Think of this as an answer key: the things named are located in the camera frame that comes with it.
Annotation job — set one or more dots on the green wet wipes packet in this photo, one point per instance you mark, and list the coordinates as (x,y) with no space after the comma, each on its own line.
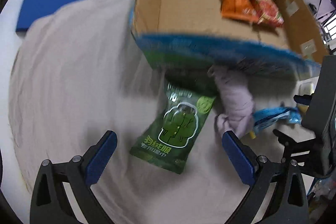
(170,138)

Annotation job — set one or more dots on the yellow tissue pack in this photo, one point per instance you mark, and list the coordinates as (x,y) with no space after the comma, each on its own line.
(305,88)

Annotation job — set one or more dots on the orange snack packet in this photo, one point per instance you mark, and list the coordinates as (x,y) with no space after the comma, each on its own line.
(239,10)

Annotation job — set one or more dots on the grey table cloth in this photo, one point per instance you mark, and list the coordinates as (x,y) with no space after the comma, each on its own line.
(78,73)

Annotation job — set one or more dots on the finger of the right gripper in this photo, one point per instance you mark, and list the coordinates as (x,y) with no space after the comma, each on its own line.
(303,99)

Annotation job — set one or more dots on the blue plastic packet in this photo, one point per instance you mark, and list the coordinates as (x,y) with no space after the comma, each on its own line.
(266,117)

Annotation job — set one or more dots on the red floral snack packet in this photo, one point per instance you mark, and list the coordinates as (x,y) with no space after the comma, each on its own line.
(268,13)

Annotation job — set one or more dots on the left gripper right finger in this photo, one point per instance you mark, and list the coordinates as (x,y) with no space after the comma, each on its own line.
(288,203)

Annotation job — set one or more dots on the open cardboard box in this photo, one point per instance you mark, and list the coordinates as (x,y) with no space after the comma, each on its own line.
(192,34)

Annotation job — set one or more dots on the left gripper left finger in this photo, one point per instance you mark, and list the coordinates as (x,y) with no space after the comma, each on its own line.
(50,203)

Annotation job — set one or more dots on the lilac cloth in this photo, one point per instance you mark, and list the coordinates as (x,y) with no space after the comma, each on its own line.
(237,101)

